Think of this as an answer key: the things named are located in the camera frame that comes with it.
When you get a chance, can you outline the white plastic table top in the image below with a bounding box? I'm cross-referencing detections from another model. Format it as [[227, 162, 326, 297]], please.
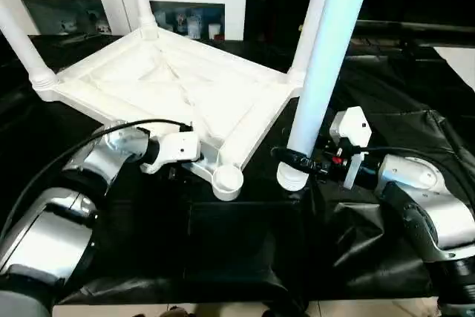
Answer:
[[32, 28, 304, 203]]

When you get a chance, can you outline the black mat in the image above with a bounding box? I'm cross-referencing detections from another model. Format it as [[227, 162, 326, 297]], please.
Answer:
[[0, 33, 475, 313]]

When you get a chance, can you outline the white flat board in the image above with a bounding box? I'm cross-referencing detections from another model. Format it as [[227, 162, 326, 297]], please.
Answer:
[[433, 45, 475, 91]]

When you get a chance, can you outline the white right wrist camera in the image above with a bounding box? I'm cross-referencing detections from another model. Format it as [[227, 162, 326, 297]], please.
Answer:
[[328, 105, 373, 189]]

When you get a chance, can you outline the black rail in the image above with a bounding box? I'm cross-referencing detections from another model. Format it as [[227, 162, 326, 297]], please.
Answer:
[[355, 18, 475, 35]]

